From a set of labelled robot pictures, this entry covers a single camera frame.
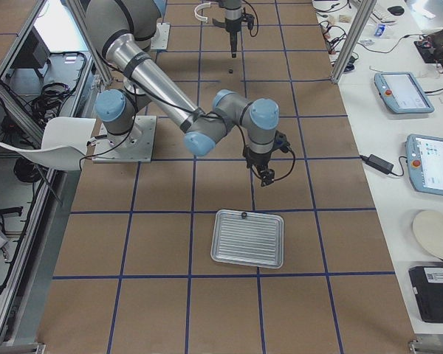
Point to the dark brake shoe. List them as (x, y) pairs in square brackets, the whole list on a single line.
[(218, 23)]

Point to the black power adapter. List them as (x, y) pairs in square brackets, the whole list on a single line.
[(377, 163)]

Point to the teach pendant near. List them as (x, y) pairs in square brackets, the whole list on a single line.
[(425, 163)]

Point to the teach pendant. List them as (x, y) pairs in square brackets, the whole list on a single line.
[(401, 93), (425, 163)]

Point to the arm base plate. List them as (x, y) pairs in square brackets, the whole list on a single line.
[(159, 41), (137, 148)]

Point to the black laptop box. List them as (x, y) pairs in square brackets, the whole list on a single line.
[(427, 285)]

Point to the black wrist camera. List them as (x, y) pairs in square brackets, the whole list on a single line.
[(281, 142), (249, 20)]

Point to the ribbed silver metal tray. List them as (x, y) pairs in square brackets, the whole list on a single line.
[(257, 240)]

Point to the white chair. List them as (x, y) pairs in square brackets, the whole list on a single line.
[(63, 144)]

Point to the white plate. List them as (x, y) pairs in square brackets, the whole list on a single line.
[(427, 228)]

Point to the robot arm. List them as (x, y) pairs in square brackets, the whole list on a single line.
[(117, 30), (230, 4)]

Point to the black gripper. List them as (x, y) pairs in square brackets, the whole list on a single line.
[(258, 159), (232, 24)]

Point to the black computer mouse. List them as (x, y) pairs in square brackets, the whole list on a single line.
[(396, 10)]

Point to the teach pendant far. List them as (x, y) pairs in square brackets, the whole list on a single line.
[(401, 93)]

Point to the aluminium frame post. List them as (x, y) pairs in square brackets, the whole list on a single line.
[(360, 19)]

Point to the white curved plastic bracket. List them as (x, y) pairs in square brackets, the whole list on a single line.
[(198, 11)]

